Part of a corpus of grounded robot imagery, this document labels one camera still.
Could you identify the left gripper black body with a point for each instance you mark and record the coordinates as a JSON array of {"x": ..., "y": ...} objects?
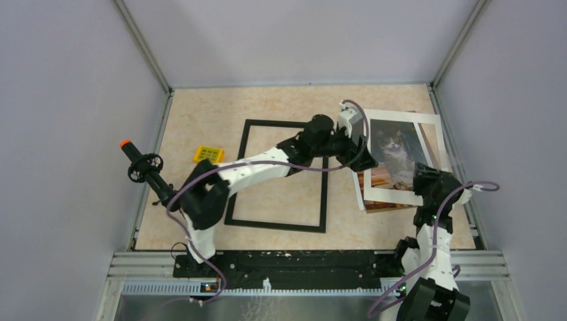
[{"x": 339, "y": 145}]

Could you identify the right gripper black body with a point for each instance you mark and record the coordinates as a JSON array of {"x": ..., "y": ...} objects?
[{"x": 424, "y": 182}]

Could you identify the white photo mat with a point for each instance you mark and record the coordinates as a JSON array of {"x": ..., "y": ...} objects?
[{"x": 398, "y": 116}]

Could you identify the cat photo print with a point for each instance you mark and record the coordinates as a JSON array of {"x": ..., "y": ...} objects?
[{"x": 397, "y": 146}]

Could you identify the brown frame backing board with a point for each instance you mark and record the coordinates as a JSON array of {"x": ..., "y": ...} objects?
[{"x": 425, "y": 133}]

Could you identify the black picture frame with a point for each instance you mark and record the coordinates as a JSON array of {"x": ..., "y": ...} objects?
[{"x": 280, "y": 161}]

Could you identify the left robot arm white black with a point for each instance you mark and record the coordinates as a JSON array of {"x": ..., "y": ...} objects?
[{"x": 204, "y": 195}]

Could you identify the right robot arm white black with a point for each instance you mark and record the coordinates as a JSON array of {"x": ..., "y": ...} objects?
[{"x": 431, "y": 291}]

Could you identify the yellow small tray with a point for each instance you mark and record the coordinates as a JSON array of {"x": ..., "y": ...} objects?
[{"x": 214, "y": 155}]

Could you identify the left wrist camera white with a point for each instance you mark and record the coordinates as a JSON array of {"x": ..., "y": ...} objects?
[{"x": 350, "y": 118}]

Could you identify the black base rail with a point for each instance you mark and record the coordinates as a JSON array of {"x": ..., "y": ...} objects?
[{"x": 295, "y": 270}]

